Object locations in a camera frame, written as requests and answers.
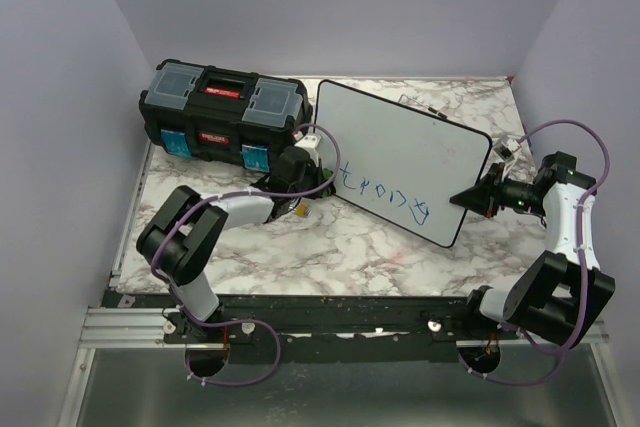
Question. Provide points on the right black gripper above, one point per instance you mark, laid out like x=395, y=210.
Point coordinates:
x=483, y=197

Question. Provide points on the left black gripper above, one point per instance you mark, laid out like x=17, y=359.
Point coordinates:
x=316, y=172

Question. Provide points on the green black whiteboard eraser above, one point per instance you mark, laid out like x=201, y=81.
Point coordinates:
x=330, y=189

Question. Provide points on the white dry-erase whiteboard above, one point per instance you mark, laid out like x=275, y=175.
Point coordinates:
x=398, y=163

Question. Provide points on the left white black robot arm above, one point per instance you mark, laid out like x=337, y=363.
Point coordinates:
x=180, y=239

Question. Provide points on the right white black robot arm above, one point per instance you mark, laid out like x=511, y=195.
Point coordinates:
x=563, y=292

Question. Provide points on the black whiteboard stand foot right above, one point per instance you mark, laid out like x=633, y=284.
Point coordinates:
x=437, y=113

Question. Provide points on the yellow hex key set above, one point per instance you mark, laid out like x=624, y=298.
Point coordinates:
x=302, y=210

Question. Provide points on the black plastic toolbox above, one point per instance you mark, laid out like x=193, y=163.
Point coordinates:
x=214, y=114

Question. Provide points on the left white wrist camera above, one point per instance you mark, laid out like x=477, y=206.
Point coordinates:
x=309, y=142

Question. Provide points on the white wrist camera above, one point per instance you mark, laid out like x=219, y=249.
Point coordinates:
x=508, y=150
x=309, y=142

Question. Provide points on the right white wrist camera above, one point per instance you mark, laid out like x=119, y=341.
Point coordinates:
x=508, y=150

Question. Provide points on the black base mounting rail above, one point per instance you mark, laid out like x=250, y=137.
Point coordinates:
x=256, y=329

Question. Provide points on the aluminium extrusion frame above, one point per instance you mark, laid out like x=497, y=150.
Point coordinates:
x=338, y=250

